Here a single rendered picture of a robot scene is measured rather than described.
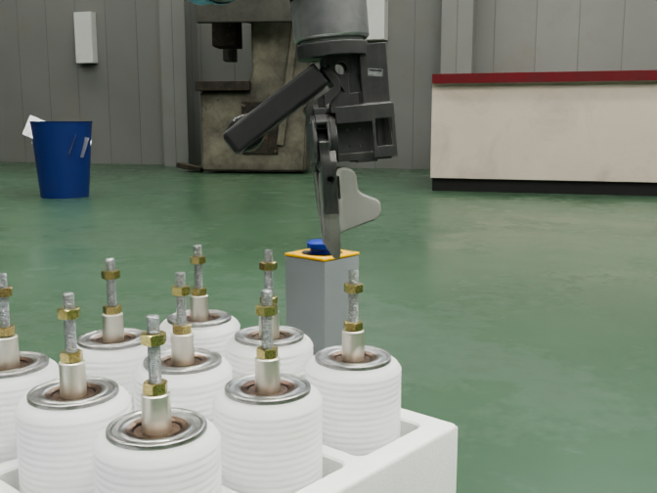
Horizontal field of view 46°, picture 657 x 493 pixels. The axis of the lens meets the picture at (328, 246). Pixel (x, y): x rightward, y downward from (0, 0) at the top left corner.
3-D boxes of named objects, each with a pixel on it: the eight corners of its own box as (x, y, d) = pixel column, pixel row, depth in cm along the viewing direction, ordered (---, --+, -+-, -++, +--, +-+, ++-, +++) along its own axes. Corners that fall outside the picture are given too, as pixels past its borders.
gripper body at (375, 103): (399, 162, 74) (389, 35, 73) (311, 170, 74) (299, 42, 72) (383, 161, 82) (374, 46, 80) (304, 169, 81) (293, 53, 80)
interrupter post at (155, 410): (169, 439, 57) (168, 397, 57) (137, 439, 57) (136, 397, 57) (175, 426, 60) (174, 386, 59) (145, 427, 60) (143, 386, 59)
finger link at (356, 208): (387, 257, 76) (379, 163, 75) (328, 263, 76) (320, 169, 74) (381, 253, 79) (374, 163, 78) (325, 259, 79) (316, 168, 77)
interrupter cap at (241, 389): (328, 390, 68) (328, 382, 68) (270, 416, 62) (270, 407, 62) (265, 373, 73) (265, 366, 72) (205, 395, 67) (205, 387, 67)
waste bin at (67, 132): (36, 201, 476) (30, 114, 468) (18, 196, 508) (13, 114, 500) (106, 197, 503) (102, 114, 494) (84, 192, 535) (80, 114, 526)
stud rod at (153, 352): (161, 414, 58) (157, 317, 57) (148, 415, 58) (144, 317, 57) (163, 409, 59) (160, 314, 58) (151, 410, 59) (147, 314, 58)
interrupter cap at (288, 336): (272, 354, 79) (271, 347, 78) (219, 341, 83) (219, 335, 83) (318, 337, 84) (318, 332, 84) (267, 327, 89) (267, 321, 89)
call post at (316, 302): (285, 478, 105) (284, 255, 100) (320, 462, 110) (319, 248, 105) (325, 495, 101) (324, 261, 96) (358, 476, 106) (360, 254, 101)
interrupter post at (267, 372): (286, 391, 68) (286, 355, 67) (268, 399, 66) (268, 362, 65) (267, 386, 69) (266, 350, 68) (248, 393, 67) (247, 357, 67)
